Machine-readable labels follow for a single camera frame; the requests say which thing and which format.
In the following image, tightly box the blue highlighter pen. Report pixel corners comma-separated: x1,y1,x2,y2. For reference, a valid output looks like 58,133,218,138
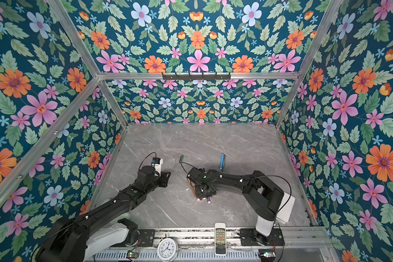
219,153,225,170

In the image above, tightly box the green fountain pen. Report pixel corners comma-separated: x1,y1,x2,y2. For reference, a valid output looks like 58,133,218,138
221,153,226,170

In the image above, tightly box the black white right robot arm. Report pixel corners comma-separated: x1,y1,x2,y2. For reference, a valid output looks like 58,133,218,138
187,167,295,237

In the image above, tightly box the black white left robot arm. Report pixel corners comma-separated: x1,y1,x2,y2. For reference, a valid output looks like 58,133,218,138
31,166,171,262

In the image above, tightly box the tan brown pen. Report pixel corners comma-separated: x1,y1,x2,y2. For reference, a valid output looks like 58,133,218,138
188,181,197,198

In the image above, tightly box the white remote control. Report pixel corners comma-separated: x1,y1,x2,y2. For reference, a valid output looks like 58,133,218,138
214,222,227,256

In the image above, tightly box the white analog clock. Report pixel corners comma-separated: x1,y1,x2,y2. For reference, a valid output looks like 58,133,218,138
157,238,179,262

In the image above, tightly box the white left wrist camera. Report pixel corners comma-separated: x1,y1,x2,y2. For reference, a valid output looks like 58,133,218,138
151,157,163,174

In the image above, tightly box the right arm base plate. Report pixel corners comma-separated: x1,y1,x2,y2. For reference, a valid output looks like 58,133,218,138
238,228,285,247

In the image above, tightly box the black hook rail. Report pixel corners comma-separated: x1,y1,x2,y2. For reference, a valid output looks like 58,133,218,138
162,73,231,81

